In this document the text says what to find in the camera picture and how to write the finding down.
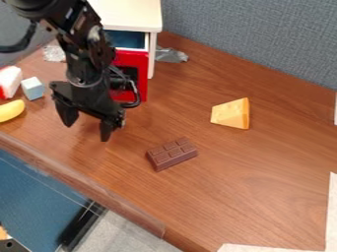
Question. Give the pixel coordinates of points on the light blue block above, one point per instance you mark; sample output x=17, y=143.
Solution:
x=33, y=88

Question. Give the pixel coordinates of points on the red and white toy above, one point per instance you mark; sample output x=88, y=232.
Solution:
x=8, y=81

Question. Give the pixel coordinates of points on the cabinet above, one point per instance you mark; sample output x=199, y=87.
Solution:
x=131, y=16

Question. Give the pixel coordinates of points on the silver foil piece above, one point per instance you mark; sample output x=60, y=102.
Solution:
x=54, y=53

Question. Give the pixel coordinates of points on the yellow toy cheese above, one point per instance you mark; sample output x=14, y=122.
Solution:
x=232, y=113

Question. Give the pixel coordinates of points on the yellow toy banana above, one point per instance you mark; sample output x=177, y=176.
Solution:
x=9, y=111

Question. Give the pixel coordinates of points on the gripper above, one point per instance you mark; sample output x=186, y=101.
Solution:
x=87, y=95

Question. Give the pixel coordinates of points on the drawer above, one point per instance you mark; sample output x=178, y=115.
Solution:
x=131, y=65

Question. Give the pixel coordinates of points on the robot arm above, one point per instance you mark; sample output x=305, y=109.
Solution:
x=81, y=29

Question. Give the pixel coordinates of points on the brown toy chocolate bar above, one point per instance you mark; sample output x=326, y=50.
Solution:
x=172, y=153

